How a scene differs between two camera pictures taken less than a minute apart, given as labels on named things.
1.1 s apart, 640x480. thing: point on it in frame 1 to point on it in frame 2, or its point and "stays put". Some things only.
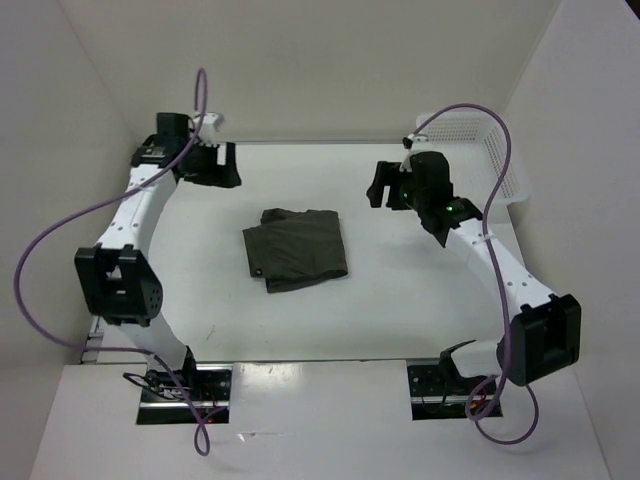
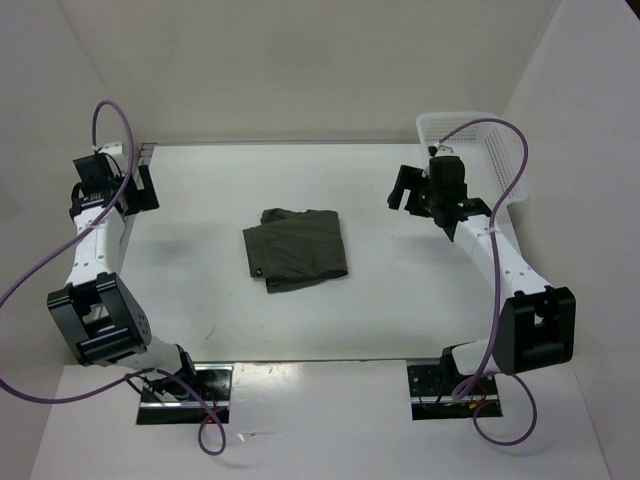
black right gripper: x=387 y=174 stays put
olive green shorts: x=294 y=248 stays put
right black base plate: x=430 y=401 stays put
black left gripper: x=219 y=175 to x=142 y=199
